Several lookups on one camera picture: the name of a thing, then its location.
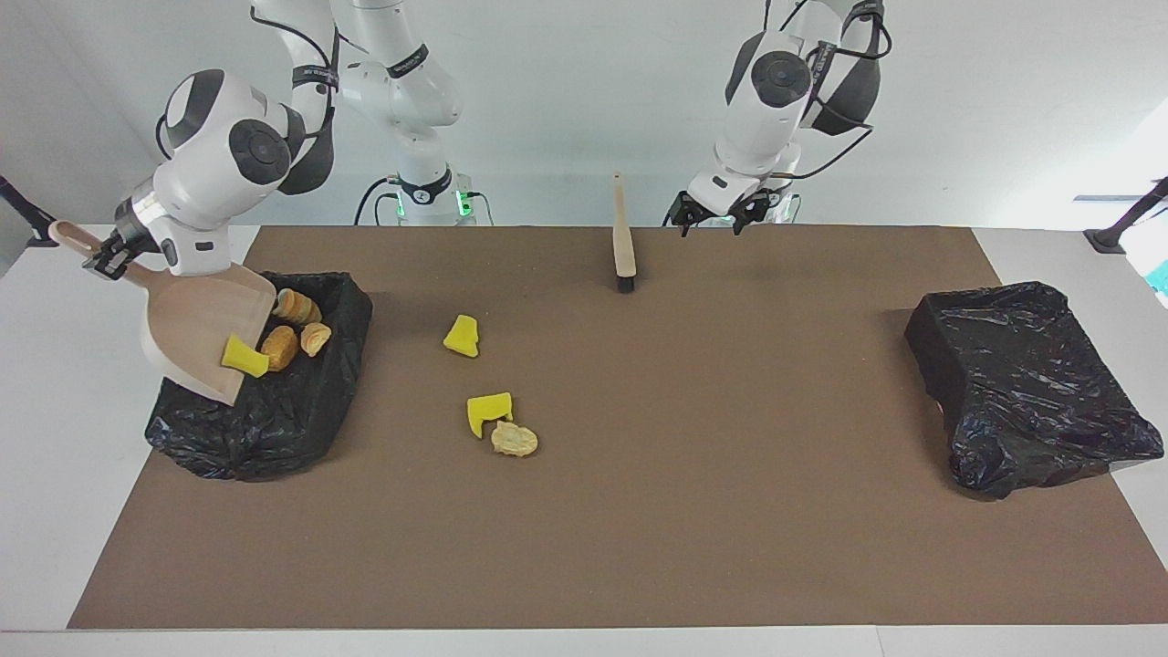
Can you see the striped orange croissant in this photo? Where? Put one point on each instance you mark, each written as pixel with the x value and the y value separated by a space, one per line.
pixel 297 306

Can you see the brown table mat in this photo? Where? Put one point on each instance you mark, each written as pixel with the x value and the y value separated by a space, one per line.
pixel 821 566

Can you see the pale cracker piece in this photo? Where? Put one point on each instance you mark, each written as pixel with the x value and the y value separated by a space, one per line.
pixel 316 339

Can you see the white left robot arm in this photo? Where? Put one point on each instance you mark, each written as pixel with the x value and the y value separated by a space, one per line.
pixel 762 100

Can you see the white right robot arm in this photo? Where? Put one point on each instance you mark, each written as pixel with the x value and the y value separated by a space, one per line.
pixel 219 137

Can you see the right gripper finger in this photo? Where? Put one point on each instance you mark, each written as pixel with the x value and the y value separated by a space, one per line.
pixel 123 246
pixel 105 266

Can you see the pale round cracker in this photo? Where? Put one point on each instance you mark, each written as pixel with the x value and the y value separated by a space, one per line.
pixel 514 440

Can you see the black bag-lined bin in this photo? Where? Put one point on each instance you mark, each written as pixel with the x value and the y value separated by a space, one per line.
pixel 274 420
pixel 1022 383

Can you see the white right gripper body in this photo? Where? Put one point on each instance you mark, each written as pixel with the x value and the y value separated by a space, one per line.
pixel 178 255

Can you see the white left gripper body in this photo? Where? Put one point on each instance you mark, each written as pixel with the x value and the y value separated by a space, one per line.
pixel 725 192

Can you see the yellow sponge wedge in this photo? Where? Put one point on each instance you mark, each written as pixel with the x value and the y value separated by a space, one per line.
pixel 463 336

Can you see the cyan plastic item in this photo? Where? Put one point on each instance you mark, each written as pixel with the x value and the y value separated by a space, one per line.
pixel 1161 276

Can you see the black camera stand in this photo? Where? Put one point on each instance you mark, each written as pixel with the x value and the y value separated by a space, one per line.
pixel 1106 241
pixel 50 234

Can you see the beige hand brush black bristles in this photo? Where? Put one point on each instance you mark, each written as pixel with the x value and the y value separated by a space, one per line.
pixel 624 246

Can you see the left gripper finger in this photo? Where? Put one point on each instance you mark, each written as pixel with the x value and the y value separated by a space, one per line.
pixel 750 212
pixel 683 212

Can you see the yellow sponge notched block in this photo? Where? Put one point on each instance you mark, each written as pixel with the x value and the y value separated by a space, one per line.
pixel 484 409

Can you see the brown bread roll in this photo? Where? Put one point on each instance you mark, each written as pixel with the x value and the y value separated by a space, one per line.
pixel 280 349

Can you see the beige plastic dustpan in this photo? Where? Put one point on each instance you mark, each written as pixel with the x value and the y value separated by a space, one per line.
pixel 192 328

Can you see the yellow sponge curved piece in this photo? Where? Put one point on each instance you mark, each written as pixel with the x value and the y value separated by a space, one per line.
pixel 245 358

